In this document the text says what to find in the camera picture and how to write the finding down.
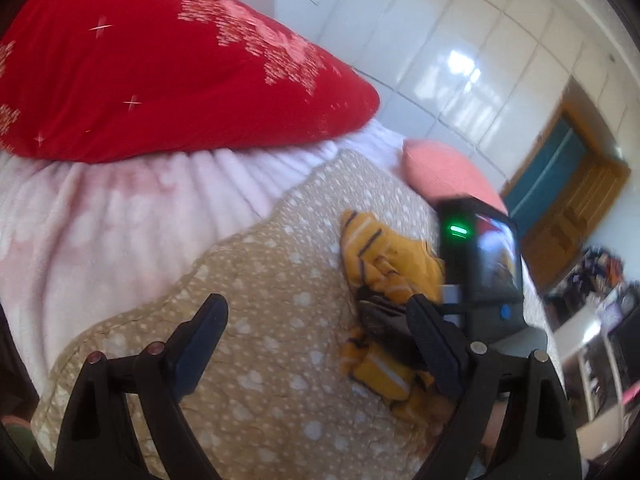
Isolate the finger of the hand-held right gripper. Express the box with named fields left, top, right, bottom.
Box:
left=356, top=285, right=423, bottom=356

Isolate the teal curtain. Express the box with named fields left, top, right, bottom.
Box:
left=501, top=114, right=590, bottom=243

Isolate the wooden door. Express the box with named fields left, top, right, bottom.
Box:
left=520, top=157, right=632, bottom=293

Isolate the white wardrobe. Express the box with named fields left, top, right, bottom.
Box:
left=320, top=0, right=628, bottom=163

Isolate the yellow striped sweater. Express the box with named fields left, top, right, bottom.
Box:
left=339, top=210, right=458, bottom=425

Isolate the beige dotted blanket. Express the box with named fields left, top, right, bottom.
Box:
left=30, top=149, right=551, bottom=480

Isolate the pink pillow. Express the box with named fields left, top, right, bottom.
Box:
left=402, top=140, right=509, bottom=217

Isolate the white cabinet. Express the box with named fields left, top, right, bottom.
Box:
left=549, top=290, right=640, bottom=461

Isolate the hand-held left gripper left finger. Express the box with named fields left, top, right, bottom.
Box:
left=54, top=293, right=229, bottom=480

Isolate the red floral pillow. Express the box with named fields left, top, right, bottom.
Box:
left=0, top=0, right=381, bottom=165

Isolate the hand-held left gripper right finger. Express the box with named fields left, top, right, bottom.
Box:
left=406, top=295, right=584, bottom=480

